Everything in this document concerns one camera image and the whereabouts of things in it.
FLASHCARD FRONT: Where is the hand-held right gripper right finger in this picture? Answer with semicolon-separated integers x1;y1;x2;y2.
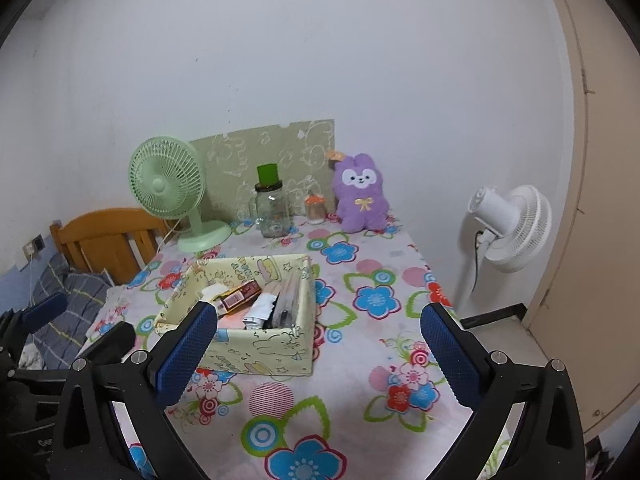
420;302;586;480

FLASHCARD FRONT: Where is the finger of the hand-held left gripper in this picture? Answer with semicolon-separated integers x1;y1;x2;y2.
75;321;136;363
20;291;69;335

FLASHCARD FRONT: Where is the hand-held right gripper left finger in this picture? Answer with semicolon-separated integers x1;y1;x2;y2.
50;302;218;480

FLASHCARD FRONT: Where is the yellow cartoon fabric storage box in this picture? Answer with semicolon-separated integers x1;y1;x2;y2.
153;254;317;377

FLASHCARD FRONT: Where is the dark snack packet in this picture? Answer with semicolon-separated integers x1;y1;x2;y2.
218;280;263;313

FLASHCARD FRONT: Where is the clear plastic tube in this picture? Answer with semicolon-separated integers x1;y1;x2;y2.
270;270;307;330

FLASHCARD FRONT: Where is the white floral quilt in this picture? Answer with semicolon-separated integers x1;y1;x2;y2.
87;284;136;341

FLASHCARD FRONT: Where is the grey plaid pillow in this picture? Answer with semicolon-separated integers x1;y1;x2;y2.
30;252;116;361

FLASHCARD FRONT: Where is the wooden chair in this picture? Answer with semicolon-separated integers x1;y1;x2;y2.
49;207;181;286

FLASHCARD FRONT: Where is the white standing fan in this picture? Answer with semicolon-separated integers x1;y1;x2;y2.
454;185;552;321

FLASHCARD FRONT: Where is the glass jar with green lid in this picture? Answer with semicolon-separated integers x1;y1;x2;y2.
245;162;293;238

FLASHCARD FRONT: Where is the green desk fan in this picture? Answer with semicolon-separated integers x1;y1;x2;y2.
128;136;232;253

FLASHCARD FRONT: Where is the purple plush bunny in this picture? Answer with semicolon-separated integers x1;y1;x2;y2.
327;150;392;233

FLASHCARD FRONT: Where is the beige door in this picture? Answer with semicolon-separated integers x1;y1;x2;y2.
525;0;640;436

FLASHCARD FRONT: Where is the small jar with orange lid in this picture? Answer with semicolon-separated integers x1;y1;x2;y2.
305;194;327;225

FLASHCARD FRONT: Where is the green printed board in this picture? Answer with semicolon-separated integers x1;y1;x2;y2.
189;119;335;223

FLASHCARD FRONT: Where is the black fan cable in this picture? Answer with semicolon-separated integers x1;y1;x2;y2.
471;231;485;282

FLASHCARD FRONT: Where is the white fan cable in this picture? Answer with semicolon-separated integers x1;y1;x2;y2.
154;219;182;257

